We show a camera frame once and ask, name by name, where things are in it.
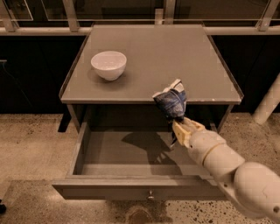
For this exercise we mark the blue chip bag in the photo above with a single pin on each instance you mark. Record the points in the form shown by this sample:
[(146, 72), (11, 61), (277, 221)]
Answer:
[(172, 101)]

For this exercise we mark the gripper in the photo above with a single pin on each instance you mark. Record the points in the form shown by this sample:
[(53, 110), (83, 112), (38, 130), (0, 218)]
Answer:
[(205, 144)]

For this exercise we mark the grey wooden cabinet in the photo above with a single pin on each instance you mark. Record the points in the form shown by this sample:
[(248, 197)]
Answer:
[(157, 55)]

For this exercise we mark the white ceramic bowl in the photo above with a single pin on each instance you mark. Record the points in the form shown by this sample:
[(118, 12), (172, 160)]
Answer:
[(109, 65)]

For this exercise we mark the open top drawer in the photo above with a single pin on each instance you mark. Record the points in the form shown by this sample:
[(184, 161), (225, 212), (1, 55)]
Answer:
[(118, 164)]

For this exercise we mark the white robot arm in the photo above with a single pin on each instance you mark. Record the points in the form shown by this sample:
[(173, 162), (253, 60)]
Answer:
[(253, 188)]

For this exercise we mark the metal window railing frame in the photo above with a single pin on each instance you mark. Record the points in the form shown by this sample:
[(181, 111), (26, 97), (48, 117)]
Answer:
[(217, 17)]

